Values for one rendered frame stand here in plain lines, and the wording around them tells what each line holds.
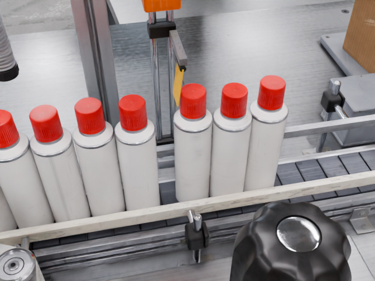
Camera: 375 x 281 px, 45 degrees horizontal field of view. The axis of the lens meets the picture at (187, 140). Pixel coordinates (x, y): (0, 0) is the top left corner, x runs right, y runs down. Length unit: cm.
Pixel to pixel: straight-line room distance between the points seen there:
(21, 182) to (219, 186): 27
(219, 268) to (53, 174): 25
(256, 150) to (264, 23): 66
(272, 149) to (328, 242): 34
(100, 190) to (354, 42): 70
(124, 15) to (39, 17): 191
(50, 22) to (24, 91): 204
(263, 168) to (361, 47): 50
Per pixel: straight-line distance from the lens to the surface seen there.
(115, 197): 65
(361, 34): 108
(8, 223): 69
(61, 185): 61
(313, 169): 77
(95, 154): 58
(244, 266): 32
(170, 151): 66
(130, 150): 57
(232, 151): 61
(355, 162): 81
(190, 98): 55
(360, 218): 79
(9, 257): 46
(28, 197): 63
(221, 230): 70
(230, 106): 57
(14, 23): 313
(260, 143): 62
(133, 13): 129
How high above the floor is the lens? 143
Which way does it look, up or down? 44 degrees down
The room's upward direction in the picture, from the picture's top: straight up
